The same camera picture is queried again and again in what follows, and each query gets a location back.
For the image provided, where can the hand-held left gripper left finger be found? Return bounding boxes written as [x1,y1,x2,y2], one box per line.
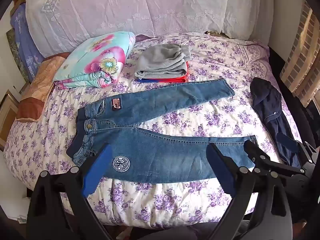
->
[26,144,113,240]

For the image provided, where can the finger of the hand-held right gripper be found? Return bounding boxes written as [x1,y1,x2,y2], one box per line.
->
[244,141,304,178]
[275,134,317,165]

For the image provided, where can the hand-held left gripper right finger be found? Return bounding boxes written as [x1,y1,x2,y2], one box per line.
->
[206,143,294,240]

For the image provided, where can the blue denim jeans pants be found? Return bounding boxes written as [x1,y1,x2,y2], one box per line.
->
[66,78,259,184]

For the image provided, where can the navy blue garment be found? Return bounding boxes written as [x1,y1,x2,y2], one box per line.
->
[250,77,302,168]

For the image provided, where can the purple floral bedspread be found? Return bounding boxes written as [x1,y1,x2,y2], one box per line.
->
[4,32,303,230]

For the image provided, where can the beige striped curtain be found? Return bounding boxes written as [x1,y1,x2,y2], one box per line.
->
[280,0,320,105]

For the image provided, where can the folded blue garment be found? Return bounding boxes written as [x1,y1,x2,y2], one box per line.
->
[136,78,165,84]

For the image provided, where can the folded red garment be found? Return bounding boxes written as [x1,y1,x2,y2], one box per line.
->
[147,67,190,83]

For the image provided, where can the orange brown blanket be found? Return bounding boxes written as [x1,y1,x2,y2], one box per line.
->
[16,52,72,123]

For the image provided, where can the folded floral quilt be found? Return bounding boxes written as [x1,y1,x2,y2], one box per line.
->
[53,31,137,89]

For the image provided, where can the folded grey sweatpants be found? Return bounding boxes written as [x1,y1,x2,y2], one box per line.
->
[134,44,193,80]

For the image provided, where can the blue patterned pillow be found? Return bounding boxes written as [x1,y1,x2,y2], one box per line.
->
[10,2,45,83]

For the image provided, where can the white lace cover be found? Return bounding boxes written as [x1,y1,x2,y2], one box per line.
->
[25,0,275,58]

